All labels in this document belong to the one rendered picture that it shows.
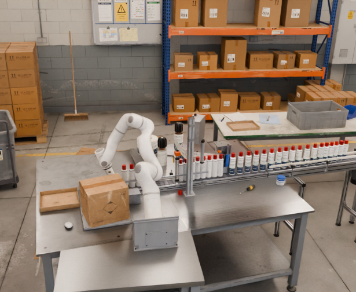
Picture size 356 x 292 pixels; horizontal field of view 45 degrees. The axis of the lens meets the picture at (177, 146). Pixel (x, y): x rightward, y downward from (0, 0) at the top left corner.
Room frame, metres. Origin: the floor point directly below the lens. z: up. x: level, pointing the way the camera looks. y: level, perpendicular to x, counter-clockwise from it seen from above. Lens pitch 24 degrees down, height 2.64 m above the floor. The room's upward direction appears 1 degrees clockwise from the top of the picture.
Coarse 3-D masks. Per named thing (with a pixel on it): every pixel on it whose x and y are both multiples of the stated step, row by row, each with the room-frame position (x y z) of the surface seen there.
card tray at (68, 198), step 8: (40, 192) 3.06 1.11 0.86; (48, 192) 3.07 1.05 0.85; (56, 192) 3.09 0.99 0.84; (64, 192) 3.11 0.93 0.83; (72, 192) 3.12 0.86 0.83; (40, 200) 2.94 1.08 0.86; (48, 200) 2.98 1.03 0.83; (56, 200) 2.98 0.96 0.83; (64, 200) 2.98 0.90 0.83; (72, 200) 2.99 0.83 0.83; (40, 208) 2.81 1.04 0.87; (48, 208) 2.83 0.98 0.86; (56, 208) 2.85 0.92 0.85; (64, 208) 2.86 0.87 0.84
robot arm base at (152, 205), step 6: (144, 198) 2.58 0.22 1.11; (150, 198) 2.56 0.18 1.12; (156, 198) 2.56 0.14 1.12; (144, 204) 2.56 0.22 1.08; (150, 204) 2.53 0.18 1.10; (156, 204) 2.53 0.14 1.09; (144, 210) 2.54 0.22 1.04; (150, 210) 2.50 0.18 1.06; (156, 210) 2.50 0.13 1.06; (150, 216) 2.47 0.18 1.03; (156, 216) 2.47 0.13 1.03; (162, 216) 2.52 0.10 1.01
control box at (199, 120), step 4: (196, 116) 3.24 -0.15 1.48; (200, 116) 3.24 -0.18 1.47; (204, 116) 3.26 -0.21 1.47; (196, 120) 3.16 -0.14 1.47; (200, 120) 3.16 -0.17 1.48; (204, 120) 3.27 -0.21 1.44; (196, 124) 3.13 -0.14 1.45; (200, 124) 3.15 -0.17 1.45; (204, 124) 3.27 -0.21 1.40; (196, 128) 3.13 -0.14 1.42; (200, 128) 3.15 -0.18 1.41; (204, 128) 3.28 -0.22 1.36; (196, 132) 3.13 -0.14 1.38; (200, 132) 3.16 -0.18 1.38; (196, 136) 3.13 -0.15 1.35; (200, 136) 3.16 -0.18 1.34; (196, 140) 3.13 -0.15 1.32; (200, 140) 3.17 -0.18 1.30
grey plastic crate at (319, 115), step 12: (288, 108) 5.06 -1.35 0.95; (300, 108) 5.12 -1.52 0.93; (312, 108) 5.16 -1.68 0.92; (324, 108) 5.19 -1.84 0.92; (336, 108) 5.07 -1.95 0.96; (288, 120) 5.02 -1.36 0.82; (300, 120) 4.72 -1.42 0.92; (312, 120) 4.74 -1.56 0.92; (324, 120) 4.77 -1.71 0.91; (336, 120) 4.80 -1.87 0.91
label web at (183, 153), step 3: (180, 147) 3.62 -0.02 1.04; (180, 150) 3.62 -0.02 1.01; (183, 150) 3.54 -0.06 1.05; (183, 153) 3.54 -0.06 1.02; (186, 153) 3.48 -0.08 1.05; (195, 153) 3.47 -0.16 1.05; (198, 153) 3.46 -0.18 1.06; (204, 153) 3.45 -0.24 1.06; (180, 156) 3.62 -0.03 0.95; (183, 156) 3.54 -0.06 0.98; (195, 156) 3.46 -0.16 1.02; (183, 159) 3.53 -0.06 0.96; (195, 159) 3.46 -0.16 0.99; (183, 162) 3.53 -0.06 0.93
